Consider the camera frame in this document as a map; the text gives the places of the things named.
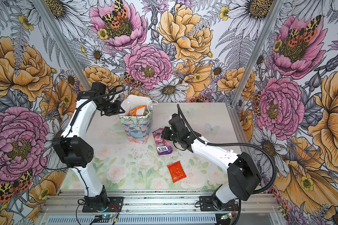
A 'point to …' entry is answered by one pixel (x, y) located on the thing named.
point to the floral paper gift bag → (136, 127)
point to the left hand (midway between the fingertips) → (123, 115)
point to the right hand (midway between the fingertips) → (161, 135)
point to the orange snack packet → (139, 111)
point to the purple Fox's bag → (163, 146)
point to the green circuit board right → (229, 215)
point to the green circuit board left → (106, 216)
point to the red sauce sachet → (176, 171)
